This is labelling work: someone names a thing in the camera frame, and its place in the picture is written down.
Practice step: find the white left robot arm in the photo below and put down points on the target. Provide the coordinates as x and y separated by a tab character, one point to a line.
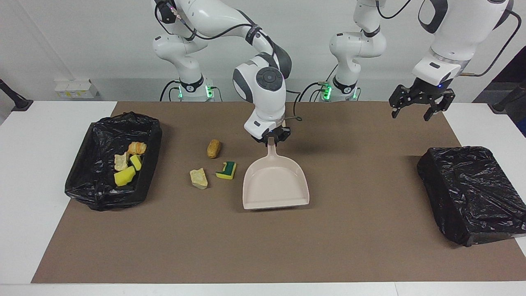
357	45

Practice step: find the black bag lined bin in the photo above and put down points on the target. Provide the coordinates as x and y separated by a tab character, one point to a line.
472	193
94	164

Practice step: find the brown table mat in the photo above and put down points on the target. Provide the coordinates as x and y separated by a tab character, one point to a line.
263	255

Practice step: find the pale yellow rough foam chunk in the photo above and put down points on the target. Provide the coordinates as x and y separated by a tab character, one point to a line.
199	179

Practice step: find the orange striped croissant piece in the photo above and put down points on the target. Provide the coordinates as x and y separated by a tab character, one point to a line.
137	148

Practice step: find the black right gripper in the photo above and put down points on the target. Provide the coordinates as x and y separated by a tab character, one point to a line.
273	133

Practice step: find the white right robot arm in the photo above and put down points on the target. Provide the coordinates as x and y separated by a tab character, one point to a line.
267	94

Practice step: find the large yellow sponge piece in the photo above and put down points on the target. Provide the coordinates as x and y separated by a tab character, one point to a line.
124	176

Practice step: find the beige plastic dustpan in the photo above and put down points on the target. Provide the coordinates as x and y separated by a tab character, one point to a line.
275	189

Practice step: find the small yellow sponge piece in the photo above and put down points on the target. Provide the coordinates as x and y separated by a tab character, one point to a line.
136	162

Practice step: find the green and yellow sponge piece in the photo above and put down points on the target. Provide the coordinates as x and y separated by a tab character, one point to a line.
228	170

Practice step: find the white wall socket box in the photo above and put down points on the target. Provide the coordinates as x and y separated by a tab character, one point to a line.
76	89

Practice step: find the orange brown bread loaf piece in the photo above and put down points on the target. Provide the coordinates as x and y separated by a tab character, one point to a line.
213	149

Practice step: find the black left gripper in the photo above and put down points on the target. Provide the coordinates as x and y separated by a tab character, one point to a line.
423	91

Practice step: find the pale beige ridged foam piece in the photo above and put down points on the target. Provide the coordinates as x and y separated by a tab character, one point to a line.
121	161

